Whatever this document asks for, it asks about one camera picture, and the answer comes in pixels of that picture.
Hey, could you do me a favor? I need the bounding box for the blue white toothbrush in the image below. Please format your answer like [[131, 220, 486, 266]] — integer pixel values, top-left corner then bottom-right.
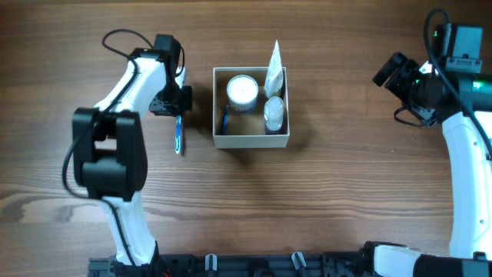
[[175, 115, 182, 155]]

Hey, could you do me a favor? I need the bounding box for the blue disposable razor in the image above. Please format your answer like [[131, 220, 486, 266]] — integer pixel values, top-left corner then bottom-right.
[[219, 105, 229, 135]]

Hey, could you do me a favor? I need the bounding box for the white cotton swab container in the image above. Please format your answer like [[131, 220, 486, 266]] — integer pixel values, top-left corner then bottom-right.
[[226, 75, 259, 113]]

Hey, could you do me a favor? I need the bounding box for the dark blue sanitizer bottle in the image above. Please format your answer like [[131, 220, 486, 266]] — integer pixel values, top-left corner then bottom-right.
[[264, 96, 284, 135]]

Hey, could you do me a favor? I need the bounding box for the white floral cream tube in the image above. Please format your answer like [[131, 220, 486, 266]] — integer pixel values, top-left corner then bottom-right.
[[264, 41, 284, 98]]

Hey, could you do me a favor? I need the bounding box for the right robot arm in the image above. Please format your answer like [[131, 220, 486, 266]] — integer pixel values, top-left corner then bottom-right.
[[368, 52, 491, 276]]

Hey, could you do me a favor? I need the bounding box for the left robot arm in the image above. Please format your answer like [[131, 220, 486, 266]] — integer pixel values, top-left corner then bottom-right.
[[62, 47, 192, 276]]

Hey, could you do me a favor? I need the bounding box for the beige open cardboard box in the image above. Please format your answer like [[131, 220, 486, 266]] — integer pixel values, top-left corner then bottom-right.
[[212, 67, 291, 149]]

